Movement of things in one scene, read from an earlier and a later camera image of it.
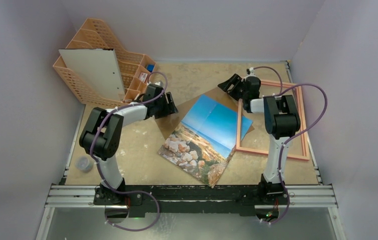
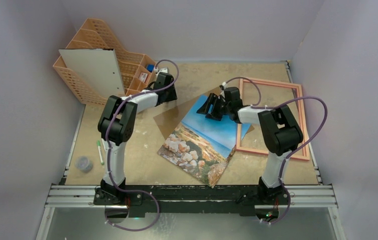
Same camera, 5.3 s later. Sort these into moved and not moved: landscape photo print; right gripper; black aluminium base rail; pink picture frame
Moved: right gripper
Not moved: pink picture frame; black aluminium base rail; landscape photo print
